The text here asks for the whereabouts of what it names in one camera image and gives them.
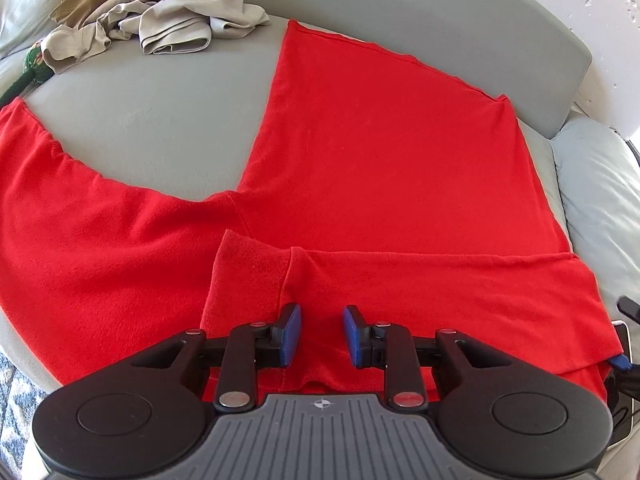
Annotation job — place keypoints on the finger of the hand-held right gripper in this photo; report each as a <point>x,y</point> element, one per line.
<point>629,307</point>
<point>619,362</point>

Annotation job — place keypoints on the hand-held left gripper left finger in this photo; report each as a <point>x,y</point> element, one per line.
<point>292,331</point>

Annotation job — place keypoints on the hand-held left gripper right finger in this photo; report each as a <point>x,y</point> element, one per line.
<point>354,333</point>

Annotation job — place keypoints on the red t-shirt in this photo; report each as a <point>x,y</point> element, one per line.
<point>390,160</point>

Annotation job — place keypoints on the smartphone with photo screen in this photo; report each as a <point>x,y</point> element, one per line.
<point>624,340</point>

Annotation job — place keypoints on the light grey pillow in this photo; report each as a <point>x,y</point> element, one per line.
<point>600,200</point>

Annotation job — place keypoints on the blue patterned rug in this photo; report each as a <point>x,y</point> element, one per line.
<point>20,395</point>

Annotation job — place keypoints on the beige crumpled garment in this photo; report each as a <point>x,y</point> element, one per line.
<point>185,25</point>

